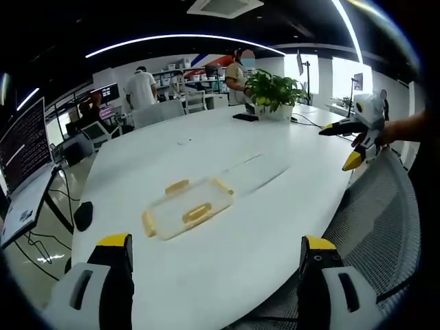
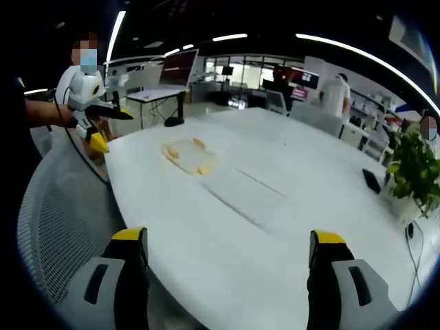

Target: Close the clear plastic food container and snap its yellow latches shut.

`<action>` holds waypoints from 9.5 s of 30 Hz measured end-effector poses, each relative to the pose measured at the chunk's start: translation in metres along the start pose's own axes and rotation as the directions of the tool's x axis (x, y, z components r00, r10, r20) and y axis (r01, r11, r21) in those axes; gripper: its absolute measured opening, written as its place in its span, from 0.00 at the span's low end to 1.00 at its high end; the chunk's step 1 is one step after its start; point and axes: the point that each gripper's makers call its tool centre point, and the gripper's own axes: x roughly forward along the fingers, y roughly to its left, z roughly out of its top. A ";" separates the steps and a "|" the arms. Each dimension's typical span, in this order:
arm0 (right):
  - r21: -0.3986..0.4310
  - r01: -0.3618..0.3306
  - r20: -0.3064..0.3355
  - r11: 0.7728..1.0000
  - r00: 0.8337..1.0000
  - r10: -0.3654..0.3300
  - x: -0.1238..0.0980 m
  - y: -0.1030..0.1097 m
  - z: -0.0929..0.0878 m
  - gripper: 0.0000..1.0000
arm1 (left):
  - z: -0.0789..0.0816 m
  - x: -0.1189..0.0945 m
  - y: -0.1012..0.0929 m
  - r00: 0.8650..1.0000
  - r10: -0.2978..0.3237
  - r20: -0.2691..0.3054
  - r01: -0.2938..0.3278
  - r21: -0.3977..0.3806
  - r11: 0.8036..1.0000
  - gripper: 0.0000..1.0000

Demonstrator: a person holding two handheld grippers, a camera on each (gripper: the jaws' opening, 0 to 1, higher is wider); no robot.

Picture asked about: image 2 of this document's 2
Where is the thin black cable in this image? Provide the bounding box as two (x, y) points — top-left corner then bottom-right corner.
(404, 219), (428, 300)

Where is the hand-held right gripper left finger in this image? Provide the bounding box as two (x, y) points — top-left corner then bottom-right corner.
(57, 226), (151, 330)

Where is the long ceiling light strip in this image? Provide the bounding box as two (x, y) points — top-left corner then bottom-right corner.
(294, 32), (440, 115)
(104, 10), (128, 65)

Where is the black desk stand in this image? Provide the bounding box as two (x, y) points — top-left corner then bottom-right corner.
(164, 89), (186, 129)

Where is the white office chair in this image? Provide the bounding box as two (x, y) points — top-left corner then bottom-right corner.
(287, 102), (345, 139)

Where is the grey mesh office chair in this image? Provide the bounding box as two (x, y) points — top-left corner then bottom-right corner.
(16, 135), (120, 312)

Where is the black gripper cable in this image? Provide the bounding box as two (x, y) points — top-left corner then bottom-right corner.
(51, 88), (111, 186)

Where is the wall screen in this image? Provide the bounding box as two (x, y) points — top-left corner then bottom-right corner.
(299, 69), (321, 89)

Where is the black phone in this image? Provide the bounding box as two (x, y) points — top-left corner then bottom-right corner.
(362, 168), (382, 195)

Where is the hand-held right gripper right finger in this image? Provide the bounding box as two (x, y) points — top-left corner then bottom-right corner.
(306, 229), (407, 330)

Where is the green potted plant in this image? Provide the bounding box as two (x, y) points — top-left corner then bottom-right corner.
(384, 122), (440, 228)

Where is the short ceiling light strip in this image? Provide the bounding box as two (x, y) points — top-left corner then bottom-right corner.
(212, 32), (249, 43)

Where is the open laptop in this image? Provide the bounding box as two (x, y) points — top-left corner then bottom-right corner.
(137, 48), (200, 101)

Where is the white side desk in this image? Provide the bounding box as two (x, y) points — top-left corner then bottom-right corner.
(125, 87), (190, 131)

